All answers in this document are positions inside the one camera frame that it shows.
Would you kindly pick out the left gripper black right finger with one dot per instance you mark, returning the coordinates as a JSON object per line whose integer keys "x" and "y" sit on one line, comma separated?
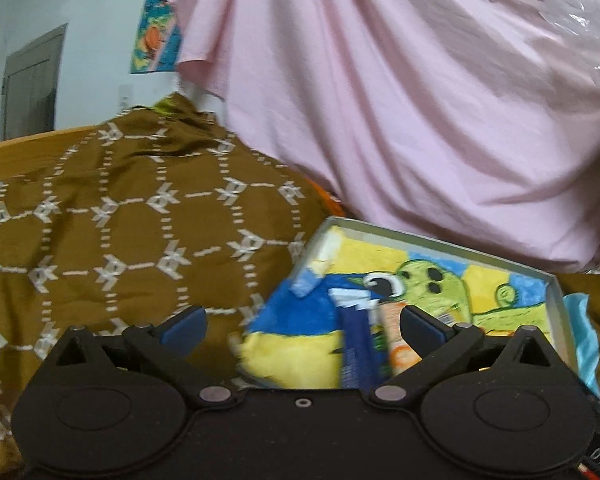
{"x": 445, "y": 351}

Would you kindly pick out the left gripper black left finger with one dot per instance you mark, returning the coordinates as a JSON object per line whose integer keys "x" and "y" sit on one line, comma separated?
{"x": 164, "y": 349}

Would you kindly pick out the orange white snack bar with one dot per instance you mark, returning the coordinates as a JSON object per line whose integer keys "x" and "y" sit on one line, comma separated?
{"x": 400, "y": 334}

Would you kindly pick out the blue snack packet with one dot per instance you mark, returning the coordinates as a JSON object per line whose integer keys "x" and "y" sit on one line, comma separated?
{"x": 364, "y": 349}

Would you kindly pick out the grey shallow box tray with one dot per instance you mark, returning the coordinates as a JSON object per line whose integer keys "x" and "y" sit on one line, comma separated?
{"x": 452, "y": 283}

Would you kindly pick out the brown patterned PF quilt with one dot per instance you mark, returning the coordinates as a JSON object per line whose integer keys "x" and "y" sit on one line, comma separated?
{"x": 136, "y": 219}

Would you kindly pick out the pink draped sheet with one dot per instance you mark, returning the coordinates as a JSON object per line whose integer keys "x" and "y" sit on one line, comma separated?
{"x": 473, "y": 121}

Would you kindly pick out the grey door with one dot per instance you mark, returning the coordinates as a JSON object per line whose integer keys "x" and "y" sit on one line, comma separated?
{"x": 30, "y": 85}

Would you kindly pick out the wooden bed frame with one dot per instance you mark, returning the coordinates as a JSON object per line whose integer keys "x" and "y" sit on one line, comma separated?
{"x": 30, "y": 153}

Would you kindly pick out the white wall socket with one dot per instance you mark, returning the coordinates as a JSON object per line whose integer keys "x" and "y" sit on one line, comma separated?
{"x": 125, "y": 97}

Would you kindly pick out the colourful wall poster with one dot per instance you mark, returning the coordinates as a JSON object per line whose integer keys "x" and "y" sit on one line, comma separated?
{"x": 157, "y": 41}

